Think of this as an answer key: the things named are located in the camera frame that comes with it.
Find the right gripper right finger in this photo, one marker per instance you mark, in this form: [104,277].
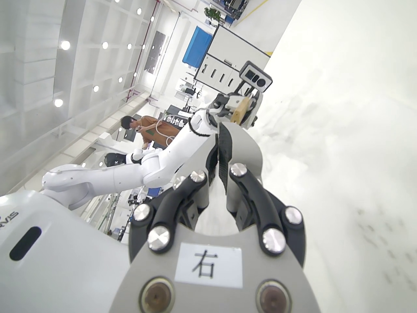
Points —
[247,157]

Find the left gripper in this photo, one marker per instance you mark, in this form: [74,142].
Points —
[232,100]

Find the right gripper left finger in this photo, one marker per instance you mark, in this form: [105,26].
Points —
[190,167]

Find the brass padlock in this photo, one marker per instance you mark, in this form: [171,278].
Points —
[241,109]

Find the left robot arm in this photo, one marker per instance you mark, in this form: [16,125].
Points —
[163,161]

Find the person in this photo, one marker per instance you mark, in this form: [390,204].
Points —
[156,128]

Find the white partition panel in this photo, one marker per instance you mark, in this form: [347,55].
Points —
[234,53]

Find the blue partition panel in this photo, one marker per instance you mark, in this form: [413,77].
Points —
[198,47]

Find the green potted plant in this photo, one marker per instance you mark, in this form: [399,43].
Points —
[212,14]

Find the robot body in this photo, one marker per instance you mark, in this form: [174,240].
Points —
[65,262]

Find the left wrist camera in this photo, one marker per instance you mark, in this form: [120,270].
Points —
[257,76]

